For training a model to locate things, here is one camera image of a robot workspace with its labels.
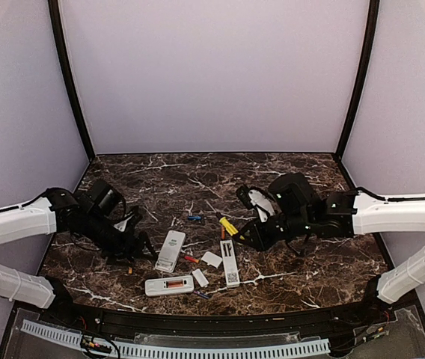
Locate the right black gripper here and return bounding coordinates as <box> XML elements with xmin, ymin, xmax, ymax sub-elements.
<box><xmin>233</xmin><ymin>211</ymin><xmax>313</xmax><ymax>252</ymax></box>

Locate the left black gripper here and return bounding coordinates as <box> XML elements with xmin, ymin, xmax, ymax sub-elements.
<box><xmin>82</xmin><ymin>212</ymin><xmax>158</xmax><ymax>268</ymax></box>

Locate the yellow handled screwdriver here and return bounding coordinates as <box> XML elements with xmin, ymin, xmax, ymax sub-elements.
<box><xmin>216</xmin><ymin>212</ymin><xmax>239</xmax><ymax>236</ymax></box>

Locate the white TCL air-conditioner remote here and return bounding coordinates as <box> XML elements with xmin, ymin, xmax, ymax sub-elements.
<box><xmin>155</xmin><ymin>230</ymin><xmax>186</xmax><ymax>273</ymax></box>

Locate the slim white remote control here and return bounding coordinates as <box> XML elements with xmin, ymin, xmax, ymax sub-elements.
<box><xmin>220</xmin><ymin>240</ymin><xmax>240</xmax><ymax>289</ymax></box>

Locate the white square battery cover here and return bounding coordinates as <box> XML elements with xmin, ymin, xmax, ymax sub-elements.
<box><xmin>201</xmin><ymin>251</ymin><xmax>223</xmax><ymax>269</ymax></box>

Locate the small white battery cover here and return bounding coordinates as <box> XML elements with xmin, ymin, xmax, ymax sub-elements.
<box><xmin>192</xmin><ymin>269</ymin><xmax>210</xmax><ymax>288</ymax></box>

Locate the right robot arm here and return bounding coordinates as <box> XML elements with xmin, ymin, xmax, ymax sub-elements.
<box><xmin>228</xmin><ymin>173</ymin><xmax>425</xmax><ymax>325</ymax></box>

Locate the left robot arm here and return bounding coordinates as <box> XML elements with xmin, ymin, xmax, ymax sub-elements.
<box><xmin>0</xmin><ymin>179</ymin><xmax>158</xmax><ymax>326</ymax></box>

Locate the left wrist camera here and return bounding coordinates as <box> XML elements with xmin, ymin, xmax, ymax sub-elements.
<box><xmin>114</xmin><ymin>206</ymin><xmax>143</xmax><ymax>232</ymax></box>

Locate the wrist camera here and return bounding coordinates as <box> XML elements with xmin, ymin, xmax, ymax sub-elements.
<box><xmin>236</xmin><ymin>185</ymin><xmax>275</xmax><ymax>222</ymax></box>
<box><xmin>114</xmin><ymin>206</ymin><xmax>143</xmax><ymax>232</ymax></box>

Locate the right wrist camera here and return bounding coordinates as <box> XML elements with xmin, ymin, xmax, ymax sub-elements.
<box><xmin>236</xmin><ymin>185</ymin><xmax>275</xmax><ymax>222</ymax></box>

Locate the black front rail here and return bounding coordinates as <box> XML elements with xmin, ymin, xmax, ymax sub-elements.
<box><xmin>36</xmin><ymin>295</ymin><xmax>393</xmax><ymax>340</ymax></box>

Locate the white slotted cable duct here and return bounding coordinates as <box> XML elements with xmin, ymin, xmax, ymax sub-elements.
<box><xmin>20</xmin><ymin>319</ymin><xmax>331</xmax><ymax>358</ymax></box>

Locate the right black frame post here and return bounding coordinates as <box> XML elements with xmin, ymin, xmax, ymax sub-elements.
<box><xmin>334</xmin><ymin>0</ymin><xmax>380</xmax><ymax>162</ymax></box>

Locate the black frame post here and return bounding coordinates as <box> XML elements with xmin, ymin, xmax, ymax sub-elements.
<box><xmin>47</xmin><ymin>0</ymin><xmax>96</xmax><ymax>162</ymax></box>
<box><xmin>334</xmin><ymin>0</ymin><xmax>380</xmax><ymax>162</ymax></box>

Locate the left black frame post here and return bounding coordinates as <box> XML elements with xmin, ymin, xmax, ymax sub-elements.
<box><xmin>47</xmin><ymin>0</ymin><xmax>96</xmax><ymax>162</ymax></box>

